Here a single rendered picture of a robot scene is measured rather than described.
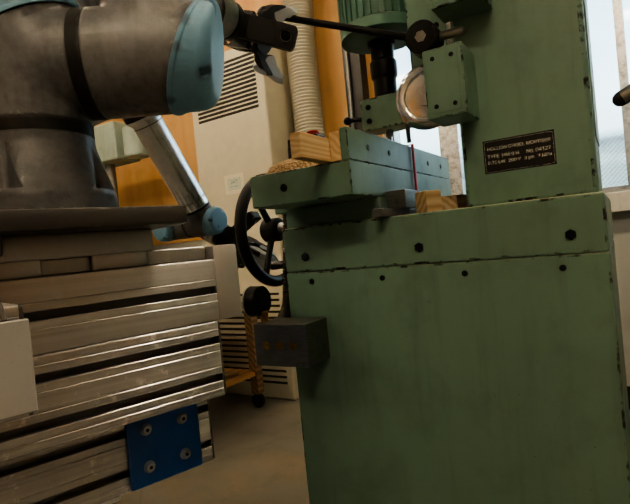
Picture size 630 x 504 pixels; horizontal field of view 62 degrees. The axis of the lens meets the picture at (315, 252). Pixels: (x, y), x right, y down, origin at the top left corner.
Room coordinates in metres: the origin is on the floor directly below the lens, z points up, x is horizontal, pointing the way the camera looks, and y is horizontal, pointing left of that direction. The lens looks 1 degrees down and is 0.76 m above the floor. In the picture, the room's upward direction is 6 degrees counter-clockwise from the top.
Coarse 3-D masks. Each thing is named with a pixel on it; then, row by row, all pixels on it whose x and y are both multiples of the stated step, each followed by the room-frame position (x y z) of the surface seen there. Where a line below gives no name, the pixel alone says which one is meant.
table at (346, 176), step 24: (312, 168) 0.91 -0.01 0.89; (336, 168) 0.89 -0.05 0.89; (360, 168) 0.91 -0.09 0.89; (384, 168) 1.01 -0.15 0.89; (264, 192) 0.97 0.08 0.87; (288, 192) 0.94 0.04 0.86; (312, 192) 0.92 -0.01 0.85; (336, 192) 0.89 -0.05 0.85; (360, 192) 0.90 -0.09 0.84; (384, 192) 1.00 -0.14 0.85
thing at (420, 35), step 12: (312, 24) 1.09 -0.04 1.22; (324, 24) 1.07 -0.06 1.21; (336, 24) 1.06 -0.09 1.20; (348, 24) 1.05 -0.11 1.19; (420, 24) 0.95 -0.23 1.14; (432, 24) 0.95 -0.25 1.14; (384, 36) 1.01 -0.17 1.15; (396, 36) 1.00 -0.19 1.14; (408, 36) 0.97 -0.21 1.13; (420, 36) 0.95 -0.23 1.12; (432, 36) 0.94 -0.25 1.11; (444, 36) 0.95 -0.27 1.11; (456, 36) 0.95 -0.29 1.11; (408, 48) 0.97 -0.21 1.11; (420, 48) 0.96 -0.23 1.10; (432, 48) 0.95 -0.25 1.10
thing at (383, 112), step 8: (384, 96) 1.13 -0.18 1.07; (392, 96) 1.12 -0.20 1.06; (360, 104) 1.16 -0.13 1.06; (368, 104) 1.15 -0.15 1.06; (376, 104) 1.14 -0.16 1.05; (384, 104) 1.13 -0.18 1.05; (392, 104) 1.12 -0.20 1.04; (368, 112) 1.15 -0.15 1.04; (376, 112) 1.14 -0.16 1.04; (384, 112) 1.13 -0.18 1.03; (392, 112) 1.13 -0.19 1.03; (368, 120) 1.15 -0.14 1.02; (376, 120) 1.15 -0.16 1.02; (384, 120) 1.14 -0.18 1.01; (392, 120) 1.13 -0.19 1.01; (400, 120) 1.12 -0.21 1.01; (368, 128) 1.16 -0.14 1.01; (376, 128) 1.15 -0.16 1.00; (384, 128) 1.15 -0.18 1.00; (392, 128) 1.15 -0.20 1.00; (400, 128) 1.16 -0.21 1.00; (392, 136) 1.17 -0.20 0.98
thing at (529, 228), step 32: (352, 224) 0.98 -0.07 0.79; (384, 224) 0.95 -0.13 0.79; (416, 224) 0.92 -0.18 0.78; (448, 224) 0.89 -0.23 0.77; (480, 224) 0.86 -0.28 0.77; (512, 224) 0.84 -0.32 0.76; (544, 224) 0.81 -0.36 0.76; (576, 224) 0.79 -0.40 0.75; (608, 224) 0.81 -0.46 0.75; (288, 256) 1.06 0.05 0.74; (320, 256) 1.02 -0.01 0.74; (352, 256) 0.98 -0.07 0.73; (384, 256) 0.95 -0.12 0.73; (416, 256) 0.92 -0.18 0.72; (448, 256) 0.89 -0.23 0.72; (480, 256) 0.87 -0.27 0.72; (512, 256) 0.84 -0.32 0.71
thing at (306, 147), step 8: (296, 136) 0.82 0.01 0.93; (304, 136) 0.83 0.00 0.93; (312, 136) 0.85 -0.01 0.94; (296, 144) 0.82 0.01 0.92; (304, 144) 0.82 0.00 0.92; (312, 144) 0.85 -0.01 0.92; (320, 144) 0.87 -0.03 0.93; (328, 144) 0.89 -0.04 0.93; (296, 152) 0.82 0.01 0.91; (304, 152) 0.82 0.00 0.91; (312, 152) 0.84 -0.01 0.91; (320, 152) 0.87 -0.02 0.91; (328, 152) 0.89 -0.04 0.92; (304, 160) 0.85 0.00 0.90; (312, 160) 0.86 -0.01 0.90; (320, 160) 0.87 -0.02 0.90; (328, 160) 0.89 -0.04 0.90
